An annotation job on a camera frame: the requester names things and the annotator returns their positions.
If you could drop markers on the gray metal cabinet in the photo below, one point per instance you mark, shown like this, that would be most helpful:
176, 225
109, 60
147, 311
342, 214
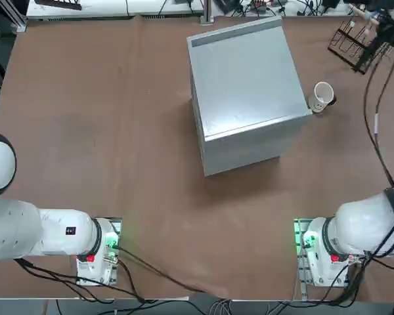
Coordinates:
246, 82

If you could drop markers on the red black connector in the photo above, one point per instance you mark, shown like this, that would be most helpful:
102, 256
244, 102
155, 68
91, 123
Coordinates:
257, 6

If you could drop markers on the aluminium post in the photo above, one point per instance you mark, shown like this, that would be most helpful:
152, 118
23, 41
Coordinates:
207, 16

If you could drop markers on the long dark power brick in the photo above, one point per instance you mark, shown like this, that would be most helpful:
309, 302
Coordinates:
228, 6

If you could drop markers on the white workbench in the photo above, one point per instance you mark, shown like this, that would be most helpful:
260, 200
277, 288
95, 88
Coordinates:
101, 8

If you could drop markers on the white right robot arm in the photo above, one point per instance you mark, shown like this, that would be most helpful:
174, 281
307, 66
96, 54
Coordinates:
358, 223

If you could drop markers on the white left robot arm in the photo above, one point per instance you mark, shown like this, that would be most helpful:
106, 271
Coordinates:
52, 233

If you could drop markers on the aluminium frame profile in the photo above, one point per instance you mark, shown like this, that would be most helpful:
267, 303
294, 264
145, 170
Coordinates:
19, 19

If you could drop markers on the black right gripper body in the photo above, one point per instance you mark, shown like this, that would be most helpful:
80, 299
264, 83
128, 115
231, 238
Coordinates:
392, 28

